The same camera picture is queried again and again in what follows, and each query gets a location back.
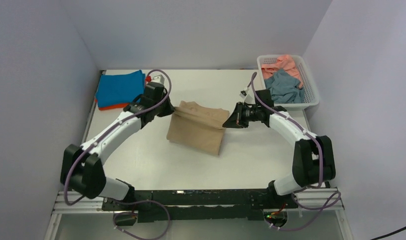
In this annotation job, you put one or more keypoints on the grey-blue t shirt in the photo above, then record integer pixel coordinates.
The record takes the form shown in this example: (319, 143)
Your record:
(284, 88)

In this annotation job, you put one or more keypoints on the pink t shirt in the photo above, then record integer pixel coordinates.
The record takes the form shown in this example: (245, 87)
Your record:
(285, 62)

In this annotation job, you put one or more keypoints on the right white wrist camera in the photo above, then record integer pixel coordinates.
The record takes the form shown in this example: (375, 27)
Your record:
(246, 95)

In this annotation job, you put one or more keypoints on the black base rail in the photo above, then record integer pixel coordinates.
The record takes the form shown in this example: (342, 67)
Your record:
(217, 204)

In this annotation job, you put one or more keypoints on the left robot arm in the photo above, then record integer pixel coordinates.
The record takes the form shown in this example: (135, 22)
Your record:
(82, 167)

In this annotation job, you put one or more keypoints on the beige t shirt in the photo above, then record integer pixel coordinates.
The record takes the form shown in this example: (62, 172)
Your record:
(198, 127)

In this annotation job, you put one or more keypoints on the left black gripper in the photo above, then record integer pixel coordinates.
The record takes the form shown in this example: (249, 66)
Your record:
(169, 109)

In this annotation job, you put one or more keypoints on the folded orange t shirt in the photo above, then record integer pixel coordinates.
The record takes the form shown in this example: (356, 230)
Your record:
(112, 94)

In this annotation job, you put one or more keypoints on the white plastic basket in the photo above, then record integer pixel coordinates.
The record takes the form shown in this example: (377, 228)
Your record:
(312, 96)

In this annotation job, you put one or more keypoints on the folded blue t shirt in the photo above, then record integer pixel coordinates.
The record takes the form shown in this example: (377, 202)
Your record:
(136, 76)

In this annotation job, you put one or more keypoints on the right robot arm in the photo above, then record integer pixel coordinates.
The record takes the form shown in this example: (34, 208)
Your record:
(313, 158)

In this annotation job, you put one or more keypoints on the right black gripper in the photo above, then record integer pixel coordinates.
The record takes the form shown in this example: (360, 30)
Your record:
(232, 121)

